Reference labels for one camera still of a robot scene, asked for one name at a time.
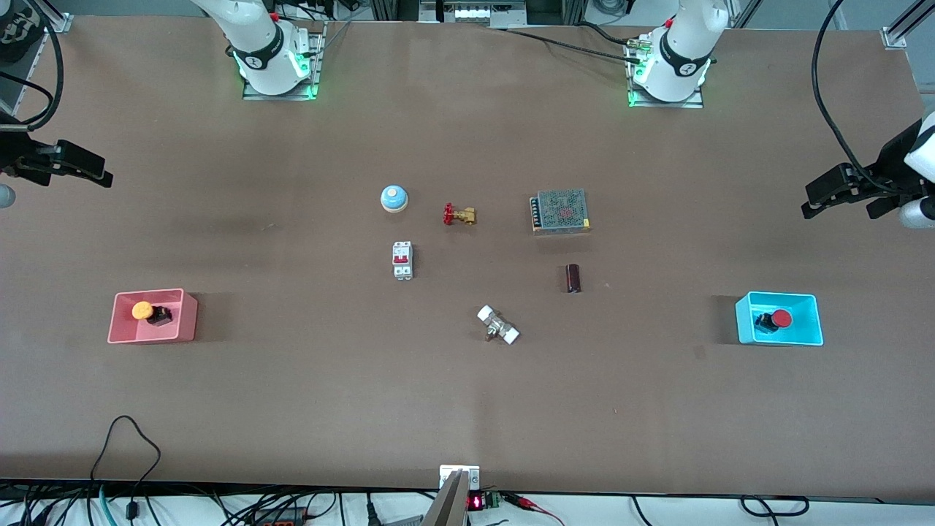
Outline white-ended metal pipe fitting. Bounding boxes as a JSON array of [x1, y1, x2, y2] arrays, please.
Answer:
[[477, 305, 521, 346]]

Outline red push button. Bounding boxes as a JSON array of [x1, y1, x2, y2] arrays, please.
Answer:
[[754, 309, 793, 336]]

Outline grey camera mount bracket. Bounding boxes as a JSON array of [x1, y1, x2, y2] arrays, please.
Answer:
[[422, 465, 481, 526]]

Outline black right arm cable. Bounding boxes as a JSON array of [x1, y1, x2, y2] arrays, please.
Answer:
[[0, 0, 66, 129]]

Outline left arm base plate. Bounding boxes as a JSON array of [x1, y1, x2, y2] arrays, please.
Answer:
[[626, 37, 706, 110]]

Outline pink plastic bin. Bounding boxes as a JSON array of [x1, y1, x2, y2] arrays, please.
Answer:
[[107, 289, 199, 344]]

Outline cyan plastic bin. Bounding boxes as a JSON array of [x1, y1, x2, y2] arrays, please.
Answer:
[[735, 291, 825, 346]]

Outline metal mesh power supply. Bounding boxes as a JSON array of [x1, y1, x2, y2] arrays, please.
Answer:
[[530, 188, 592, 235]]

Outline yellow push button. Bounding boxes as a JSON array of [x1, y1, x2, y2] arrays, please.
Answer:
[[131, 301, 173, 327]]

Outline black cable on table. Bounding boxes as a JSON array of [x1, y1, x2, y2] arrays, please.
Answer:
[[504, 22, 644, 64]]

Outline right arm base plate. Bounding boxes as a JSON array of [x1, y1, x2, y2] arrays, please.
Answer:
[[243, 22, 327, 102]]

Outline black coiled cable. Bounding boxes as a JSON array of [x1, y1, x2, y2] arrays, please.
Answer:
[[740, 495, 810, 519]]

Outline red clip lead wire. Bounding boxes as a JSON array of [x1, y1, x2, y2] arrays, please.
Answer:
[[504, 493, 565, 526]]

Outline black looped cable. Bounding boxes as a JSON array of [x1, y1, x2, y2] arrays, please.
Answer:
[[89, 415, 163, 516]]

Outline aluminium frame corner profile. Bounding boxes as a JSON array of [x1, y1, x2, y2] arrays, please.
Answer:
[[882, 0, 935, 50], [29, 0, 74, 34]]

